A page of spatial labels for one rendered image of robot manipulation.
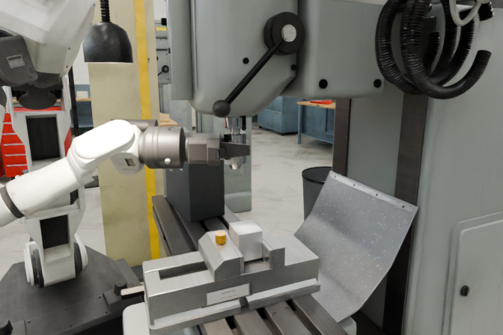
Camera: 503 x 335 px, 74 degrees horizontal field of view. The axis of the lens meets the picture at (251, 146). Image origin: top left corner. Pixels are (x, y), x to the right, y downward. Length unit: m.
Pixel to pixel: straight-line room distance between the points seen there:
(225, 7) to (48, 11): 0.46
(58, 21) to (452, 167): 0.92
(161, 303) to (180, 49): 0.45
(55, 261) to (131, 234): 1.21
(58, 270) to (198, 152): 0.94
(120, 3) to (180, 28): 1.78
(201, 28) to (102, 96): 1.81
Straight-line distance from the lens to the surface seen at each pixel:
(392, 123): 0.86
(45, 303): 1.56
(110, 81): 2.37
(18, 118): 1.24
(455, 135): 0.82
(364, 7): 0.71
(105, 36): 0.57
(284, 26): 0.60
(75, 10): 0.97
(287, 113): 8.02
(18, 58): 0.87
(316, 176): 2.94
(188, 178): 1.02
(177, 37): 0.65
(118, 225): 2.58
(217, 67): 0.59
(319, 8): 0.65
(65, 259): 1.46
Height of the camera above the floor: 1.38
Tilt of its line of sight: 12 degrees down
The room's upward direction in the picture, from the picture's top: straight up
